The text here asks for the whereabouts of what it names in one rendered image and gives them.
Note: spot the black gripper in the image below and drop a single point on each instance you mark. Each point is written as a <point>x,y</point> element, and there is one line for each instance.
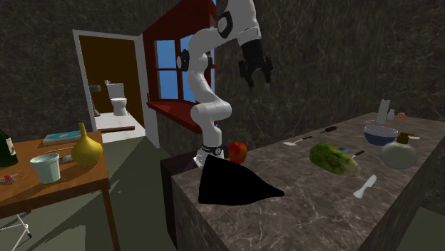
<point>253,54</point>

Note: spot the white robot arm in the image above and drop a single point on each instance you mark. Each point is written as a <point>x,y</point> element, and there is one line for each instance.
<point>203,87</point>

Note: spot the red apple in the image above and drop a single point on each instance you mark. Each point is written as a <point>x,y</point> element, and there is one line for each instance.
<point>237,151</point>

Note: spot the red and black tool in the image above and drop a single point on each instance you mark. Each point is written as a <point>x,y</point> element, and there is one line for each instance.
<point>329,129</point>

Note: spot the red framed window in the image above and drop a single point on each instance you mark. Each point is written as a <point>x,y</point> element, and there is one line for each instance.
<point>180,24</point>

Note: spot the green lettuce head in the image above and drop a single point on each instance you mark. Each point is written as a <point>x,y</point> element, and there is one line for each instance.
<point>332,159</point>

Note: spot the white door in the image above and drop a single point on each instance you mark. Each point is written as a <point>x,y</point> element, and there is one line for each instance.
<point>147,114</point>

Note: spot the tall white bottle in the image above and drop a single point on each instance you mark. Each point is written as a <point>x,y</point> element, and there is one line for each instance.
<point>382,111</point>

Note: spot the blue bowl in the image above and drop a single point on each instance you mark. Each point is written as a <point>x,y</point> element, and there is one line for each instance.
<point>379,137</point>

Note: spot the small white bottle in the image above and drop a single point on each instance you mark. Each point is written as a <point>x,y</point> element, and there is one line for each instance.
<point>391,115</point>

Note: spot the white toilet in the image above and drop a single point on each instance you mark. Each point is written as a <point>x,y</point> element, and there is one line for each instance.
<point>119,104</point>

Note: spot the orange egg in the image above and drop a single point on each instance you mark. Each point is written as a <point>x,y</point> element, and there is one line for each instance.
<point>400,116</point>

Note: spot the dark robot stand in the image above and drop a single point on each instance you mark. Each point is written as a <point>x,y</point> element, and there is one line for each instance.
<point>167,194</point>

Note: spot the white knife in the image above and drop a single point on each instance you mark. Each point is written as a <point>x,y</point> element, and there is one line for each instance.
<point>365,187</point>

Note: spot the round glass bottle brown cap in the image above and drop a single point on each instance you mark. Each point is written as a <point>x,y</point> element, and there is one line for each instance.
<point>398,153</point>

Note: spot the yellow gourd vase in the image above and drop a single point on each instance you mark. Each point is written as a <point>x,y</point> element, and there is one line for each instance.
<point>86,151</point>

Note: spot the blue book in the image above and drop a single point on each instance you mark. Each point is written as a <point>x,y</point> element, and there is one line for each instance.
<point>61,137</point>

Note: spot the wooden table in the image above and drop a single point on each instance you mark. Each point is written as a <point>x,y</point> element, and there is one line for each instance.
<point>80,180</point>

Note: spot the pale green cup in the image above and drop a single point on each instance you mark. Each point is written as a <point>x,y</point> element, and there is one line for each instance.
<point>46,170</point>

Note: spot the dark green bottle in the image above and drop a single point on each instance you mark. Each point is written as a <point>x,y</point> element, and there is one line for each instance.
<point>6,153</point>

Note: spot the red pocket knife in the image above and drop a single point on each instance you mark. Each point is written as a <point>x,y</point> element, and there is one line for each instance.
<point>8,177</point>

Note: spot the white folding stand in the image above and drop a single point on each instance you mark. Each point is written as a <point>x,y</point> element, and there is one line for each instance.
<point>21,227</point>

